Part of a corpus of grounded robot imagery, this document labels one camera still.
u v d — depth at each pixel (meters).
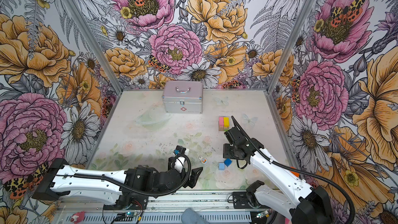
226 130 0.97
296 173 0.45
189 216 0.67
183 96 0.99
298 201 0.40
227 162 0.85
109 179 0.45
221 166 0.83
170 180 0.48
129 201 0.66
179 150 0.57
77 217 0.67
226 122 0.97
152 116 1.06
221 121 1.00
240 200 0.73
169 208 0.73
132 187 0.47
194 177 0.61
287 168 0.46
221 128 0.97
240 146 0.57
